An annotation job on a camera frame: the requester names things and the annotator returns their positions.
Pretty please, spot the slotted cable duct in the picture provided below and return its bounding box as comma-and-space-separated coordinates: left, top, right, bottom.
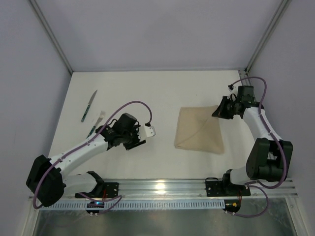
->
41, 199, 224, 210

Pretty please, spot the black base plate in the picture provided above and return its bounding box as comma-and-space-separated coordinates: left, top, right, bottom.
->
205, 177, 251, 197
83, 182, 119, 199

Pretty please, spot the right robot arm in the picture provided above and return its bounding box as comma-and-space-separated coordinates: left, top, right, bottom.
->
212, 86, 293, 196

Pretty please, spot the silver fork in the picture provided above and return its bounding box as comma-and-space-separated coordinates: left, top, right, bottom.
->
87, 111, 105, 138

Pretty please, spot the front aluminium rail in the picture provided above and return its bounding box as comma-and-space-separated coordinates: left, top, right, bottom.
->
28, 178, 298, 201

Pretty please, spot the left frame post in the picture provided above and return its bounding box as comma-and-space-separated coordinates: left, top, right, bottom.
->
27, 0, 74, 75

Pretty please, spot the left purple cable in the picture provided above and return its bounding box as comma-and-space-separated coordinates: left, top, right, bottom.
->
32, 100, 153, 216

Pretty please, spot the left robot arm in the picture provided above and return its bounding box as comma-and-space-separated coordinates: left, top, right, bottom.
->
26, 113, 156, 209

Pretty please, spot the right aluminium side rail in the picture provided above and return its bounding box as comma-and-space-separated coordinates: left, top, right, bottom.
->
237, 69, 282, 178

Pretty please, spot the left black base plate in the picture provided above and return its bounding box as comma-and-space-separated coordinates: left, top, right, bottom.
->
83, 182, 119, 199

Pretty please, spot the frame post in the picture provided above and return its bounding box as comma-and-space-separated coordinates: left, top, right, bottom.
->
245, 0, 292, 75
27, 0, 74, 75

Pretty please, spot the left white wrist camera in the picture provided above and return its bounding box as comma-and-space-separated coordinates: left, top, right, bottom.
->
138, 125, 156, 141

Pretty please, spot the left controller board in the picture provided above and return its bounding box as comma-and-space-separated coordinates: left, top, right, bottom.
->
86, 201, 104, 216

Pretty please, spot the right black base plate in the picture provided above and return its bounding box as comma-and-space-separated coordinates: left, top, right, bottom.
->
205, 177, 251, 197

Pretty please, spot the right frame post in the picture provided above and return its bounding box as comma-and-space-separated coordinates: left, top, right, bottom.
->
245, 0, 292, 75

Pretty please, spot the right controller board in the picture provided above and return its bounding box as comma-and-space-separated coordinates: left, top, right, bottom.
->
223, 199, 241, 215

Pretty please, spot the controller board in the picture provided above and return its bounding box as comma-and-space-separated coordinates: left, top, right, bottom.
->
86, 201, 104, 216
223, 199, 241, 215

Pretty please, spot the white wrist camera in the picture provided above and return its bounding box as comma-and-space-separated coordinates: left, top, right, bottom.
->
138, 125, 156, 141
228, 84, 238, 97

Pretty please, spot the green handled knife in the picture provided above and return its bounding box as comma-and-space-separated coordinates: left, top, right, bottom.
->
81, 90, 97, 122

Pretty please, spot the beige cloth napkin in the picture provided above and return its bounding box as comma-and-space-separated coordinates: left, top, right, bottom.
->
174, 106, 224, 154

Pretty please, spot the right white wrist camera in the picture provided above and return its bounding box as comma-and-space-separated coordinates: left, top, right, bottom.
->
228, 84, 238, 97

